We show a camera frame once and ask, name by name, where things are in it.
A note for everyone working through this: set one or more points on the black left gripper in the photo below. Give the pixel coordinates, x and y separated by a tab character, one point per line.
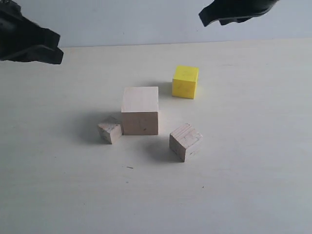
37	43

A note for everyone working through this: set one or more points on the small wooden cube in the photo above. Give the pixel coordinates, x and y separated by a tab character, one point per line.
110	129

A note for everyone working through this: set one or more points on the yellow cube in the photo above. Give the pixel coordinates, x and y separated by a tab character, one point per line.
184	83

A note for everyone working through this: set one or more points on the large wooden cube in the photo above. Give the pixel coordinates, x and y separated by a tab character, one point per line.
140	110

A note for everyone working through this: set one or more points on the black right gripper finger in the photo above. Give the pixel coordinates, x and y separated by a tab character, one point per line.
227	17
209	14

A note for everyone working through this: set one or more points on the medium wooden cube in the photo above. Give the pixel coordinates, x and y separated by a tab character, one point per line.
185	141

